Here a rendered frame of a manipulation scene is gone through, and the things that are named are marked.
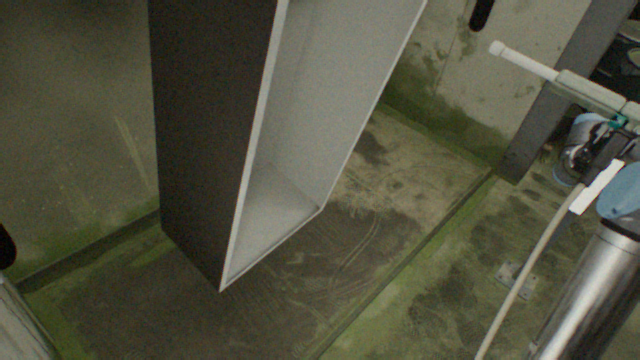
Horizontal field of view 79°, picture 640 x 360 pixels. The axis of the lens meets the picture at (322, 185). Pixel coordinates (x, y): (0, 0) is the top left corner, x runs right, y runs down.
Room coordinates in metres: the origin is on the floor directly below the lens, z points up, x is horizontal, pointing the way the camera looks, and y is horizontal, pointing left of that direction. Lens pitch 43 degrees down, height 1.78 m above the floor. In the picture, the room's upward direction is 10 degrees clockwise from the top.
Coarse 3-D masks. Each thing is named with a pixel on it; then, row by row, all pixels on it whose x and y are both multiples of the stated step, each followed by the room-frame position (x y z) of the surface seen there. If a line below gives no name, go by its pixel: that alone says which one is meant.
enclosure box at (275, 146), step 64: (192, 0) 0.73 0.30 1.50; (256, 0) 0.64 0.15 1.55; (320, 0) 1.32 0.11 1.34; (384, 0) 1.20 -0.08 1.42; (192, 64) 0.74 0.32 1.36; (256, 64) 0.64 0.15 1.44; (320, 64) 1.31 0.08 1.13; (384, 64) 1.17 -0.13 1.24; (192, 128) 0.76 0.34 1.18; (256, 128) 0.66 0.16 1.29; (320, 128) 1.28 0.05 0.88; (192, 192) 0.78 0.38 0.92; (256, 192) 1.23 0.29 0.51; (320, 192) 1.25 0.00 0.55; (192, 256) 0.82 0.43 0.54; (256, 256) 0.92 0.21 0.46
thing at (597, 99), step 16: (496, 48) 1.02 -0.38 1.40; (528, 64) 0.97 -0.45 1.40; (560, 80) 0.91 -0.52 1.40; (576, 80) 0.90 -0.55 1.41; (576, 96) 0.88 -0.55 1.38; (592, 96) 0.86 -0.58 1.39; (608, 96) 0.86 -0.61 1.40; (608, 112) 0.83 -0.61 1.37; (624, 112) 0.82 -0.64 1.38; (624, 128) 0.80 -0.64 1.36; (608, 144) 0.77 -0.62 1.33; (624, 144) 0.77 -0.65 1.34; (592, 160) 0.75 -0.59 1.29; (608, 160) 0.74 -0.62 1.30; (592, 176) 0.72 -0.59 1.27
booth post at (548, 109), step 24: (600, 0) 2.31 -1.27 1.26; (624, 0) 2.25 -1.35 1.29; (600, 24) 2.27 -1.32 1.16; (576, 48) 2.30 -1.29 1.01; (600, 48) 2.24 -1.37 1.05; (576, 72) 2.26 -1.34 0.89; (552, 96) 2.28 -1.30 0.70; (528, 120) 2.31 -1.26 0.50; (552, 120) 2.24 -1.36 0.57; (528, 144) 2.27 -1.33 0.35; (504, 168) 2.30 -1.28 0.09; (528, 168) 2.29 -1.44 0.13
